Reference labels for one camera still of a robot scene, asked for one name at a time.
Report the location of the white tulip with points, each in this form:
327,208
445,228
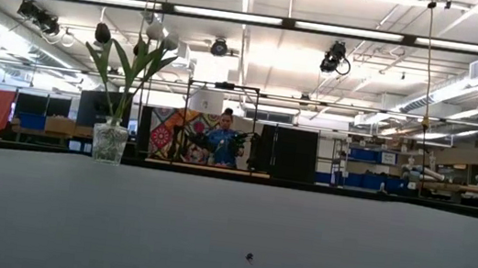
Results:
170,41
155,30

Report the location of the background black robot arm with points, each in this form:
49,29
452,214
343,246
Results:
243,139

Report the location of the clear glass vase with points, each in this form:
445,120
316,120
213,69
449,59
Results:
108,144

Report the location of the black overhead light bar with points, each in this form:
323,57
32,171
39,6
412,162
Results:
288,23

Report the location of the white hanging box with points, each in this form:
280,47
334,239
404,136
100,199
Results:
206,102

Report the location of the person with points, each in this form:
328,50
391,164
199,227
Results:
224,141

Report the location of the black panel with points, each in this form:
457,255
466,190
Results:
287,152

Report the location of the colourful patchwork quilt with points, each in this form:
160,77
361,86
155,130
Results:
165,133

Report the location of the blue storage bin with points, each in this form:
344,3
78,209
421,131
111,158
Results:
353,180
370,156
32,121

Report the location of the black monitor screen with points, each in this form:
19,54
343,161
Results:
90,107

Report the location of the cardboard box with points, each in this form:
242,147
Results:
60,124

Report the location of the blue-grey table mat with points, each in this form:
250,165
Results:
226,234

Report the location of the small black screw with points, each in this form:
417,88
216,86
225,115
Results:
249,258

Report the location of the wooden workbench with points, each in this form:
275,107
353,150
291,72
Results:
472,189

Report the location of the black hanging camera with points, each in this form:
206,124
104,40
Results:
39,17
219,47
334,58

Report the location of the black cubic rig frame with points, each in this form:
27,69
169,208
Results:
224,85

